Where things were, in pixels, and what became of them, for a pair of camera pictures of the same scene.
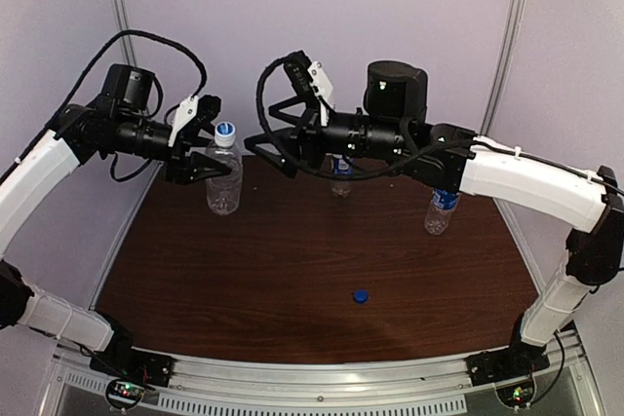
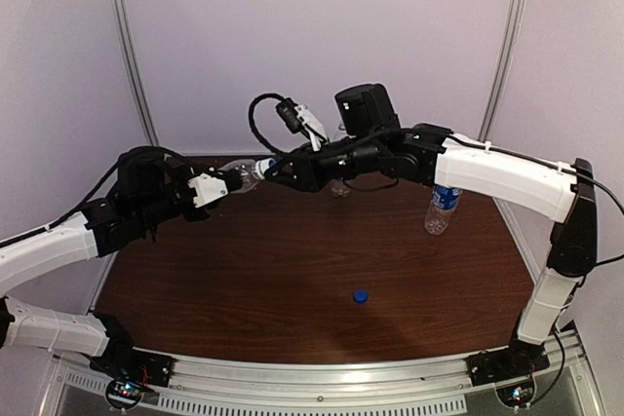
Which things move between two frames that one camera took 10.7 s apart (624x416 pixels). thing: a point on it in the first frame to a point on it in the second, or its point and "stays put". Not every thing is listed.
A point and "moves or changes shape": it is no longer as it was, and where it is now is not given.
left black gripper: x=176 y=154 to x=224 y=181
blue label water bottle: x=438 y=215 stays put
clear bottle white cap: x=224 y=133 to x=253 y=172
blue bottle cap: x=361 y=296 stays put
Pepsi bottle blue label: x=341 y=167 moves or changes shape
